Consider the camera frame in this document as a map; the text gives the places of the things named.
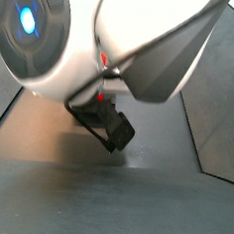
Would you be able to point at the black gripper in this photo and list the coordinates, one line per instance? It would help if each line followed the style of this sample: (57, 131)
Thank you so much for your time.
(112, 129)

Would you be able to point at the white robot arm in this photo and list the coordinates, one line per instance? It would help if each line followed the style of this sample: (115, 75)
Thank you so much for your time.
(83, 53)

